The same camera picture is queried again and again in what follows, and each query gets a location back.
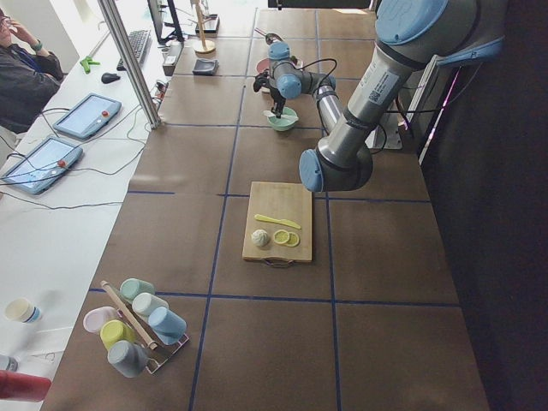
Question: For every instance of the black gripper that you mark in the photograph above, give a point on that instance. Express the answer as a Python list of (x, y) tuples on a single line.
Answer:
[(277, 103)]

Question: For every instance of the white plastic spoon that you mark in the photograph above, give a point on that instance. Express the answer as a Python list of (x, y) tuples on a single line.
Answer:
[(269, 114)]

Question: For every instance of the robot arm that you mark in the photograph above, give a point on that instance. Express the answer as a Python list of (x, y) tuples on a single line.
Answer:
[(286, 81), (409, 35)]

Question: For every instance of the mint green bowl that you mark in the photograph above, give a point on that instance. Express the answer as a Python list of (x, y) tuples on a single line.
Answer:
[(285, 122)]

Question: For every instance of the pink bowl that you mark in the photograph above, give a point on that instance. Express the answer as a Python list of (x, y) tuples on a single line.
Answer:
[(263, 65)]

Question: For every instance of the grey folded cloth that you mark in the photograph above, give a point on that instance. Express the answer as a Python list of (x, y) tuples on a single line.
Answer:
[(206, 67)]

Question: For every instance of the wooden mug tree stand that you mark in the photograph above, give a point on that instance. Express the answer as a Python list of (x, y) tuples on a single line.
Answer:
[(202, 46)]

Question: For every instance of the yellow plastic knife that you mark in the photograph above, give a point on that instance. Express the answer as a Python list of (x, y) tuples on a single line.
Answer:
[(281, 221)]

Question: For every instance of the wooden cutting board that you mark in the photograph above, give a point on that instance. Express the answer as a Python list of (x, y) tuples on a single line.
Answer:
[(280, 200)]

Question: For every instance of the lemon slice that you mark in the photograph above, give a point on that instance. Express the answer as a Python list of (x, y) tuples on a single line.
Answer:
[(281, 236), (293, 241)]

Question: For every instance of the black keyboard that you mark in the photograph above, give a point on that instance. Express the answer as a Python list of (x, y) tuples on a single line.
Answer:
[(140, 41)]

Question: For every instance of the black computer mouse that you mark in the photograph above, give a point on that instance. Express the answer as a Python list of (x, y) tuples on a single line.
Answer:
[(108, 78)]

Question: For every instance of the teach pendant far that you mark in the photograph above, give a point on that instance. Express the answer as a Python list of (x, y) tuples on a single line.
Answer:
[(87, 117)]

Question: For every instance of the teach pendant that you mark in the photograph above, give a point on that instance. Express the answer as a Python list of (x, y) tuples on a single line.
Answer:
[(87, 117), (38, 170)]

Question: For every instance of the green clamp tool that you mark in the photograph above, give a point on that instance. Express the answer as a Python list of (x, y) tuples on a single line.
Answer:
[(87, 62)]

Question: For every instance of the green cup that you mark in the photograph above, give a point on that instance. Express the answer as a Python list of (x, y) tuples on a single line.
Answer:
[(132, 287)]

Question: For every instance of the white cup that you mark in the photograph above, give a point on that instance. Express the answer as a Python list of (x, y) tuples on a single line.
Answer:
[(145, 303)]

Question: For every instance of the teach pendant near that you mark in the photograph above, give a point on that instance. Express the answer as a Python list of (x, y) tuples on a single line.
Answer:
[(38, 170)]

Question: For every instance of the seated person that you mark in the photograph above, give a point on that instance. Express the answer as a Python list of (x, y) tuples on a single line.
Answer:
[(30, 76)]

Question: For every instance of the blue cup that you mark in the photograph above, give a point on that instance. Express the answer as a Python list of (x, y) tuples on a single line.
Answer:
[(168, 326)]

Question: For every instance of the metal cup rack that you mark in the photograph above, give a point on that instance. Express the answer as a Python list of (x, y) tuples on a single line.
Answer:
[(159, 353)]

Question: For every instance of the yellow cup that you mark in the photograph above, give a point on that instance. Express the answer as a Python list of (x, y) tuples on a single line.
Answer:
[(114, 331)]

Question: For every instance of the pink cup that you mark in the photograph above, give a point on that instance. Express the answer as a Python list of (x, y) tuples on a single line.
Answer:
[(95, 319)]

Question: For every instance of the grey cup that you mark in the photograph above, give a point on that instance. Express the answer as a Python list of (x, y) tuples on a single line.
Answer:
[(128, 358)]

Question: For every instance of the paper cup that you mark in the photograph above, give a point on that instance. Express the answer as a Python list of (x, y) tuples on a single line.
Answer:
[(23, 311)]

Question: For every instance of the red bottle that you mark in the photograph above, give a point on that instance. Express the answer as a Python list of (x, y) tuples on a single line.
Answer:
[(23, 387)]

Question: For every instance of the aluminium frame post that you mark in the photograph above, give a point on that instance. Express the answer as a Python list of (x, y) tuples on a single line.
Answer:
[(118, 33)]

